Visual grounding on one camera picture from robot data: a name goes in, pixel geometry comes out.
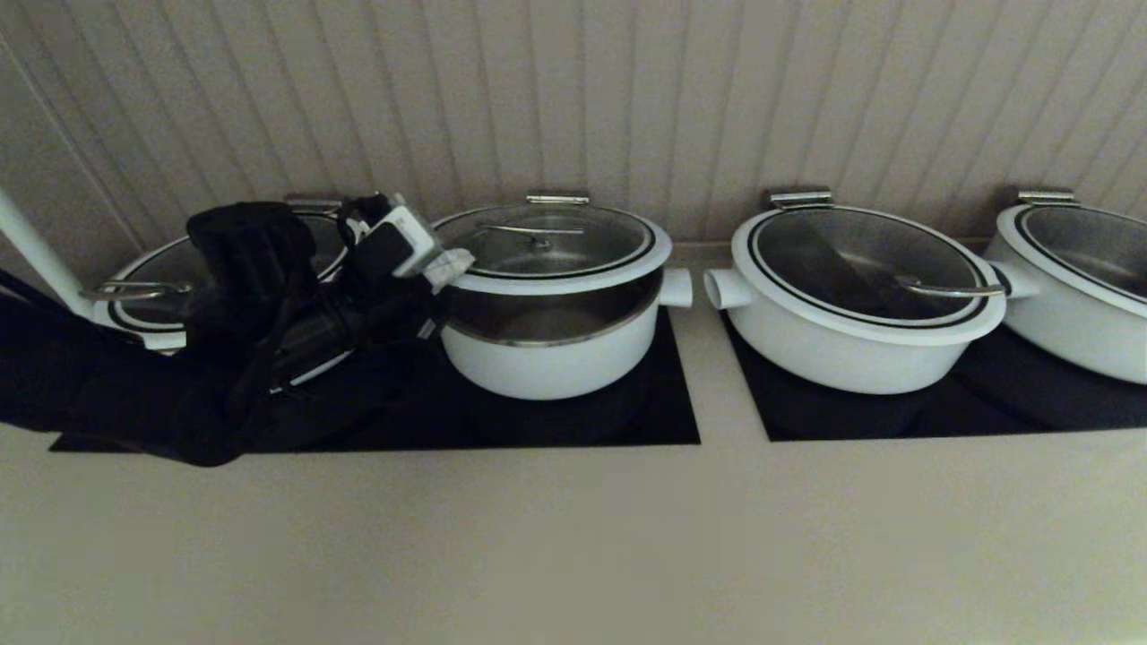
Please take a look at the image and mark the glass lid with white rim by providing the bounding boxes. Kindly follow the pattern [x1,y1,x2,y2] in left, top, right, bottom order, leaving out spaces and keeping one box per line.
[730,204,1007,348]
[430,204,673,297]
[995,204,1147,319]
[79,212,359,352]

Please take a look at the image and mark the white round pot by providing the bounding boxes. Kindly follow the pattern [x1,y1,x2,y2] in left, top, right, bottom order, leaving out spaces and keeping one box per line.
[986,204,1147,386]
[703,260,1045,395]
[439,267,695,401]

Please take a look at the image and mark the black glass cooktop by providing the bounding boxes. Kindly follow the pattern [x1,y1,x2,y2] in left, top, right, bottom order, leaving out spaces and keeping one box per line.
[721,309,1147,443]
[49,309,702,453]

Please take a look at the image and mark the white pole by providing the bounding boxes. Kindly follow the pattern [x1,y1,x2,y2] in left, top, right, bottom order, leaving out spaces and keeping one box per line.
[0,188,95,323]

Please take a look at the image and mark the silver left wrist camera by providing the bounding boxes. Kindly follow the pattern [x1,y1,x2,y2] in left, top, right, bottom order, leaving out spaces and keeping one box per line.
[336,193,444,301]

